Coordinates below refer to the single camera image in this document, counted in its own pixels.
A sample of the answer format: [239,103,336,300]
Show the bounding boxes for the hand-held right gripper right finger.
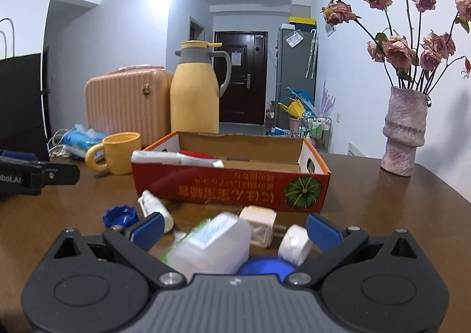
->
[283,213,429,287]

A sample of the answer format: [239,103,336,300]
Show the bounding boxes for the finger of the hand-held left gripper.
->
[0,149,35,163]
[37,162,80,187]

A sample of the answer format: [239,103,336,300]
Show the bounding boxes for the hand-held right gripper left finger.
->
[52,212,186,287]

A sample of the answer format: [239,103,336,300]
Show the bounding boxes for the blue ribbed cap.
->
[102,205,140,229]

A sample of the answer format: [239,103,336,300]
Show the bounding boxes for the white pill bottle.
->
[167,212,253,282]

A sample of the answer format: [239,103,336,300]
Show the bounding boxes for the blue round lid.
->
[237,256,295,277]

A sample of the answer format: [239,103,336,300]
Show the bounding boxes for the orange cardboard box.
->
[131,131,331,213]

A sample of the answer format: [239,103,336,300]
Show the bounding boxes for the small white tube bottle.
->
[137,189,174,234]

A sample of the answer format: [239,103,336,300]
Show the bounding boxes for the white ribbed cap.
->
[278,224,313,267]

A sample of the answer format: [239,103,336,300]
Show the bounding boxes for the blue tissue pack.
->
[62,124,109,151]

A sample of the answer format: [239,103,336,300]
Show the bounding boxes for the black paper bag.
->
[0,18,50,162]

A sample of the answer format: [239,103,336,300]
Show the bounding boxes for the yellow mug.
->
[85,132,142,175]

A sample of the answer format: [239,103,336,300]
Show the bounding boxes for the white plug adapter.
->
[239,205,288,250]

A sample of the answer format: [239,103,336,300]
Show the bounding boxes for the white leaning board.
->
[348,142,383,159]

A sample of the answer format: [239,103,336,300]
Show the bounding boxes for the pink ribbed suitcase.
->
[84,65,174,150]

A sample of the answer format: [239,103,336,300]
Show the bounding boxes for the pink ceramic vase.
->
[381,86,432,177]

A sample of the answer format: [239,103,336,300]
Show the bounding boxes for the yellow watering can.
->
[278,99,304,117]

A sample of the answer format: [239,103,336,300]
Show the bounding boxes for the blue folding rack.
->
[285,86,317,113]

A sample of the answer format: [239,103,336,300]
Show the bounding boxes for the yellow thermos jug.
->
[170,40,232,135]

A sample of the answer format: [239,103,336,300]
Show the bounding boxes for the grey refrigerator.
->
[274,23,318,128]

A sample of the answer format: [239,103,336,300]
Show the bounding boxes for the dark brown door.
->
[214,31,268,125]

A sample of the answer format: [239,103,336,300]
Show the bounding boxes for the hanging white umbrellas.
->
[305,29,318,79]

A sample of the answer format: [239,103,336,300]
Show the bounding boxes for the grey side door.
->
[189,17,205,61]

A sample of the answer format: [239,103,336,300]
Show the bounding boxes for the dried pink roses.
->
[321,0,471,93]

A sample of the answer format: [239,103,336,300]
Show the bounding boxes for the white cables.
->
[47,129,79,161]

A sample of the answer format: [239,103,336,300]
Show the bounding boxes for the wire rack with bottles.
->
[302,115,332,151]

